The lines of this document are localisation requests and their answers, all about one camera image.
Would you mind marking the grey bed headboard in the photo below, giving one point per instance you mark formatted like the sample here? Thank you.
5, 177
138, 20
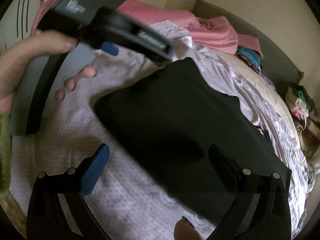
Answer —
276, 65

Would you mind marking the black printed t-shirt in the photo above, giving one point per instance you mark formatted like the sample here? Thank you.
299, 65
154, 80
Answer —
167, 123

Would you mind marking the person's left hand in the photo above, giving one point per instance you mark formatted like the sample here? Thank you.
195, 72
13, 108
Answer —
14, 62

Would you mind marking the pink pillow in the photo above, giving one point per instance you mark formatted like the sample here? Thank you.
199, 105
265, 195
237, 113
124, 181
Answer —
250, 42

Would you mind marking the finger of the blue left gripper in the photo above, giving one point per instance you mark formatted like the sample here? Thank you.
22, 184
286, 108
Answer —
109, 48

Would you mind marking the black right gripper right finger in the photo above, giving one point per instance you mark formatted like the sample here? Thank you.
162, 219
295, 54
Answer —
227, 169

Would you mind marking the person's right hand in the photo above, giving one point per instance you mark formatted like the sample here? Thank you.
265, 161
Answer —
184, 230

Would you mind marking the striped folded clothes stack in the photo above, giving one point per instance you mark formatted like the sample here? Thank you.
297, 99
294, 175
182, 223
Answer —
251, 57

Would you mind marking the lilac patterned bed sheet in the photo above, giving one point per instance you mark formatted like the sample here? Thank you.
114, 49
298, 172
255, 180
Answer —
126, 200

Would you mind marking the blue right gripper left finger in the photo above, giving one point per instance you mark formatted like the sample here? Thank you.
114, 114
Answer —
91, 168

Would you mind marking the pink blanket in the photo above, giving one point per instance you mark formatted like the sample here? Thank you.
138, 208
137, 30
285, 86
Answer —
215, 33

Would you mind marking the beige mattress sheet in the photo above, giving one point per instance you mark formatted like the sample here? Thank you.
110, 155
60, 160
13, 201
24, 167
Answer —
267, 92

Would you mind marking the pile of folded clothes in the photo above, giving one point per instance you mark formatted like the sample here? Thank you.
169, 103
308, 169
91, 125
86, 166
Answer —
305, 116

